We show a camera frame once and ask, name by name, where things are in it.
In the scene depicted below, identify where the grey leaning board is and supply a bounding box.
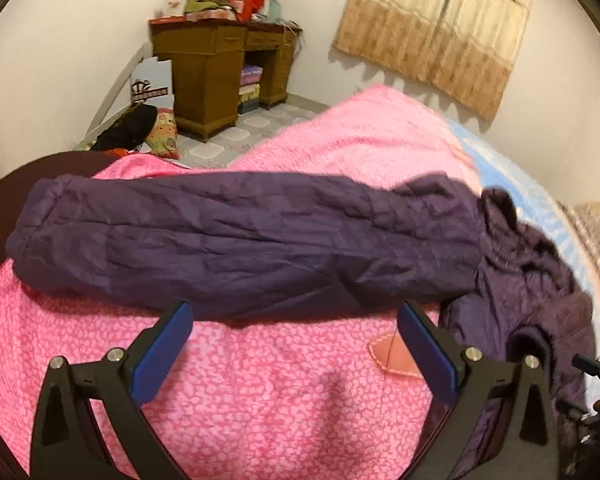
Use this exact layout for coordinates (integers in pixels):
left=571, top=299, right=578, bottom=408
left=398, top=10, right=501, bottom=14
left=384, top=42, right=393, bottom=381
left=82, top=42, right=153, bottom=147

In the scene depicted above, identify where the striped grey pillow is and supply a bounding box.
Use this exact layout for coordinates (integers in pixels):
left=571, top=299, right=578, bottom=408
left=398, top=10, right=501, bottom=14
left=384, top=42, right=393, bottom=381
left=565, top=207, right=600, bottom=273

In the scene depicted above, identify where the black bag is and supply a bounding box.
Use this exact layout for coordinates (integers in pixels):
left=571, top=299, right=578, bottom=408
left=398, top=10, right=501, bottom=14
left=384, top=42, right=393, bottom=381
left=90, top=105, right=157, bottom=153

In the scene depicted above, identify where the beige patterned curtain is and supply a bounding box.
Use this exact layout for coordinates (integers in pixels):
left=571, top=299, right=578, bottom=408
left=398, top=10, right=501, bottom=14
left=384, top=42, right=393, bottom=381
left=333, top=0, right=537, bottom=121

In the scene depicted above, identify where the brown wooden desk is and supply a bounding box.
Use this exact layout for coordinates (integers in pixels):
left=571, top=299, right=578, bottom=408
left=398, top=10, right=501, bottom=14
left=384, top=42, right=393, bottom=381
left=149, top=17, right=302, bottom=142

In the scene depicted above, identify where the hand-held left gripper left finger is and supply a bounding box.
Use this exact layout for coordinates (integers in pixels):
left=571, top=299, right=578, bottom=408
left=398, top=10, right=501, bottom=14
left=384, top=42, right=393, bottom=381
left=29, top=301, right=195, bottom=480

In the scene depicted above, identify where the white crown print cardboard box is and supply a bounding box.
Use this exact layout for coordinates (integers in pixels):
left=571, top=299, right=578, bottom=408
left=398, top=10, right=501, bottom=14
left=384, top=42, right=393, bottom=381
left=130, top=57, right=173, bottom=111

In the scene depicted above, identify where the purple padded jacket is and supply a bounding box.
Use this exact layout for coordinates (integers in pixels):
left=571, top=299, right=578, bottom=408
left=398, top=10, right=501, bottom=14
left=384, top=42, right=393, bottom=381
left=5, top=171, right=598, bottom=480

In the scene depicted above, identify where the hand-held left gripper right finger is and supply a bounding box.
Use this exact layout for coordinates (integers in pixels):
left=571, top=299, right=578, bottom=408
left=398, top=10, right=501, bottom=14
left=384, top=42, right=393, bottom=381
left=396, top=301, right=561, bottom=480

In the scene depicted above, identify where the green cloth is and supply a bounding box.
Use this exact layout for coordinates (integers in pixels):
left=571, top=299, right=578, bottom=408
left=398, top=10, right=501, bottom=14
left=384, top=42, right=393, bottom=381
left=182, top=0, right=241, bottom=15

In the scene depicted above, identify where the colourful floral cushion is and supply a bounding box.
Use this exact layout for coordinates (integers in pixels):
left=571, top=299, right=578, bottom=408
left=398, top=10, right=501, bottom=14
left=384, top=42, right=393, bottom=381
left=142, top=107, right=181, bottom=158

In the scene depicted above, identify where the pink and blue bed blanket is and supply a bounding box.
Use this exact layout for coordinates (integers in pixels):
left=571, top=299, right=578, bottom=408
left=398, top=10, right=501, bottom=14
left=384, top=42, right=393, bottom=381
left=0, top=85, right=600, bottom=480

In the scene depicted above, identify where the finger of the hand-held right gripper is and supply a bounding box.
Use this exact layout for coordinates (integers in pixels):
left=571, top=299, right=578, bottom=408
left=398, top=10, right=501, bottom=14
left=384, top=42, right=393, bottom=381
left=571, top=354, right=600, bottom=375

